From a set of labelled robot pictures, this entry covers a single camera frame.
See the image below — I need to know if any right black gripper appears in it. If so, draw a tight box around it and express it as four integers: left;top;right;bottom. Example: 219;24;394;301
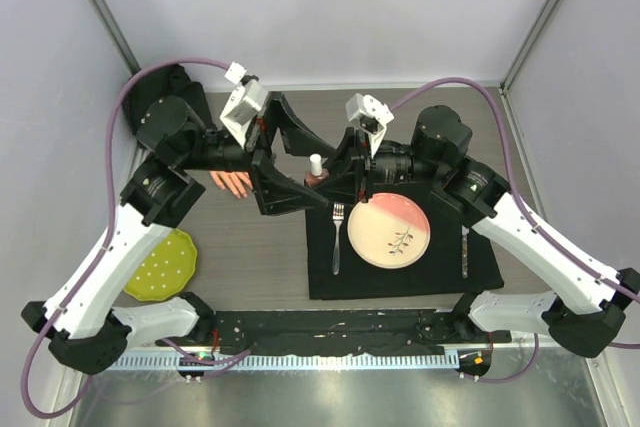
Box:
305;127;444;207

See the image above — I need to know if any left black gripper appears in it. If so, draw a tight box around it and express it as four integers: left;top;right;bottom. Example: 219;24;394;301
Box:
178;92;335;212

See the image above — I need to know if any nail polish bottle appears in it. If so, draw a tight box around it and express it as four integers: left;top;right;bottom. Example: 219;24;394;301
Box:
304;169;330;188

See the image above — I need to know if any white nail polish cap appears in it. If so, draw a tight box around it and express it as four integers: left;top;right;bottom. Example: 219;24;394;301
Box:
309;153;323;177

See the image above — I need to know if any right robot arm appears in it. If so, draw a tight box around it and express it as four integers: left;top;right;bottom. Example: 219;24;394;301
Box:
305;106;639;358

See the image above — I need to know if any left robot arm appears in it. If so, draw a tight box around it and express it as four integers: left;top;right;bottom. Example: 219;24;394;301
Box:
22;88;334;375

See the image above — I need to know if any silver fork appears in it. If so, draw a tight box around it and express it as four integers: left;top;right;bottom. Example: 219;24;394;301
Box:
332;203;345;276

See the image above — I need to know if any pink cream plate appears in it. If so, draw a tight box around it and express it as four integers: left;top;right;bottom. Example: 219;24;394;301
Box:
347;193;431;270

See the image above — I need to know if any table knife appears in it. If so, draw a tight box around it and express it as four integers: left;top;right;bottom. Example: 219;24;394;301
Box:
461;226;469;279

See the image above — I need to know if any black placemat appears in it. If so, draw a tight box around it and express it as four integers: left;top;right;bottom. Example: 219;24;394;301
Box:
305;184;504;300

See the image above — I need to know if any black sleeve cloth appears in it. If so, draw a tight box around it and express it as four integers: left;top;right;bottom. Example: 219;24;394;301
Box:
122;64;217;135

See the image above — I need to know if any green dotted plate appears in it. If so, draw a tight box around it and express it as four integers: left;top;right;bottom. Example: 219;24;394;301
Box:
123;229;198;302

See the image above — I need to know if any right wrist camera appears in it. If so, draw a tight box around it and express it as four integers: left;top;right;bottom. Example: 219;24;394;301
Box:
345;93;394;158

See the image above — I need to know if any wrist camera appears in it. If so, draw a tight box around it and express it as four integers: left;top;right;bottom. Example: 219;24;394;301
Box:
219;62;268;148
345;93;394;158

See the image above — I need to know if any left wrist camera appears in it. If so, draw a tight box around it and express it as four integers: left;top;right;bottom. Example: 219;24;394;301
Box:
219;62;268;148

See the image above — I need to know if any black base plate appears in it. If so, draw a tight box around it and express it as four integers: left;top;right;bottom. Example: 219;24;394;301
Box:
154;307;514;359

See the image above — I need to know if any white cable duct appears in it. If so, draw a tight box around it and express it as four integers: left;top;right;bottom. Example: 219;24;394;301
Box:
106;349;459;376

